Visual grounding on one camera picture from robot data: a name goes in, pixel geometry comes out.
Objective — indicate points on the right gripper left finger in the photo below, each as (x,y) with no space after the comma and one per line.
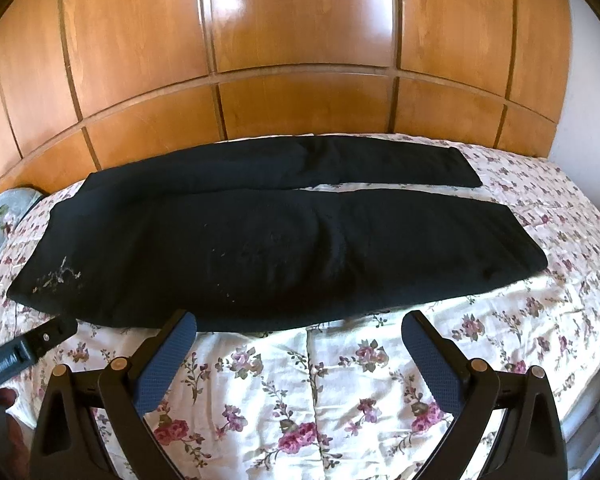
(67,443)

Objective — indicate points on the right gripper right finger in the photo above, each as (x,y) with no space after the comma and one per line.
(529,443)

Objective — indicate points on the black pants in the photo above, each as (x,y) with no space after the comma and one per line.
(271,234)

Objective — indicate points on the person's left hand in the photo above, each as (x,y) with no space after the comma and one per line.
(14,453)

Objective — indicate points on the wooden headboard wall panel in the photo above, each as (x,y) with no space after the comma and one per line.
(90,84)

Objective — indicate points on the floral bed quilt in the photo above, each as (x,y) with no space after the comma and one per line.
(343,399)

